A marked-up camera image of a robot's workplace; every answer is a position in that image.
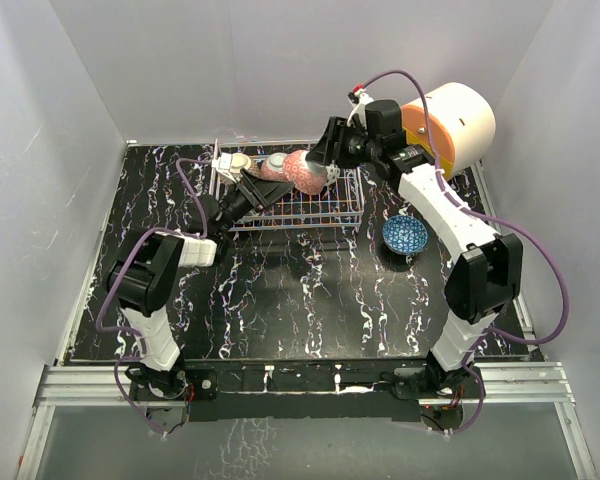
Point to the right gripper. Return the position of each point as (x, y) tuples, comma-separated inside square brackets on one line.
[(325, 152)]

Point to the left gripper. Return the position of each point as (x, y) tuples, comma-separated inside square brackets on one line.
[(268, 191)]

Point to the red dotted pink bowl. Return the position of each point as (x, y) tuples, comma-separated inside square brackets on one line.
[(308, 177)]

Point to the red lattice blue-inside bowl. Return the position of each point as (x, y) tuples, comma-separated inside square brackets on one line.
[(404, 235)]

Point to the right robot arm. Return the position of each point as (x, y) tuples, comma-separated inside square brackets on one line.
[(486, 266)]

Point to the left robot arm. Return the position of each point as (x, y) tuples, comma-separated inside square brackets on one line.
[(141, 280)]

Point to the pink floral bowl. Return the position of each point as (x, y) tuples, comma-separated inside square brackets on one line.
[(272, 168)]

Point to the white diamond pattern bowl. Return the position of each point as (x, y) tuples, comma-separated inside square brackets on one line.
[(332, 173)]

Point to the beige patterned bowl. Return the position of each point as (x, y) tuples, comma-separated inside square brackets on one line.
[(240, 163)]

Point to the round drawer cabinet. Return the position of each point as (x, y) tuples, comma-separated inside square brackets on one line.
[(460, 120)]

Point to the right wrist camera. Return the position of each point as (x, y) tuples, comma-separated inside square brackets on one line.
[(359, 99)]

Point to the black base frame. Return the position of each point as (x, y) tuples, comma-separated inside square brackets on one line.
[(317, 389)]

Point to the aluminium rail frame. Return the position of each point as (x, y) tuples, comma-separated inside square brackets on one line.
[(294, 344)]

